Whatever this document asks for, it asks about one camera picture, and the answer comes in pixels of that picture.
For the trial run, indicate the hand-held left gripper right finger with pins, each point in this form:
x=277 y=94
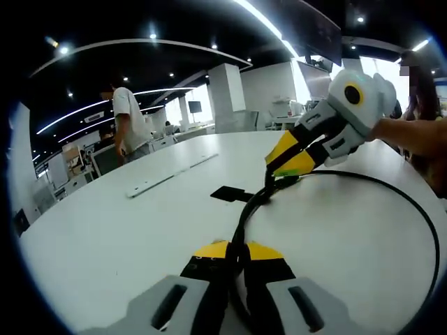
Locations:
x=269 y=268

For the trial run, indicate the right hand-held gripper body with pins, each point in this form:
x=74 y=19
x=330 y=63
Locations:
x=370 y=104

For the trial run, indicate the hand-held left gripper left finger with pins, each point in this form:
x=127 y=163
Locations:
x=204 y=268

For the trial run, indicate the white desk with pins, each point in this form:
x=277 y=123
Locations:
x=139 y=237

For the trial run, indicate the person's dark haired head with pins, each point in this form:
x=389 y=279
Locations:
x=424 y=94

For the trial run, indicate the white mesh office chair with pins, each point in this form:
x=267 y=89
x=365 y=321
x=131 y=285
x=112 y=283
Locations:
x=246 y=121

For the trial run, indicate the dark hanging screen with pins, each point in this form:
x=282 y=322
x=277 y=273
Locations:
x=314 y=31

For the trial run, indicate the white power strip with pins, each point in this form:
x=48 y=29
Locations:
x=167 y=174

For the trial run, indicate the long ceiling light strip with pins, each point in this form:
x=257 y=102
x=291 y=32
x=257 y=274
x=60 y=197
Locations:
x=269 y=24

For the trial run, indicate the black monitor on stand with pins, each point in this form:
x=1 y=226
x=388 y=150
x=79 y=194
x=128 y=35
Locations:
x=195 y=106

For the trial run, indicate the cardboard boxes shelf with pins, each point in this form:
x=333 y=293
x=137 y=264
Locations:
x=71 y=157

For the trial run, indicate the ceiling air conditioner unit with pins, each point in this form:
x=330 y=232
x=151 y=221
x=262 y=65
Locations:
x=94 y=117

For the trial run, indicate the black box cabinet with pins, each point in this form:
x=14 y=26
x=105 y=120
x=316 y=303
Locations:
x=21 y=223

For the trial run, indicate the blue white wall poster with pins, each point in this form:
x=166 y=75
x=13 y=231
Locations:
x=441 y=101

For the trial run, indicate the white frame office chair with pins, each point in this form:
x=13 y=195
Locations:
x=106 y=160

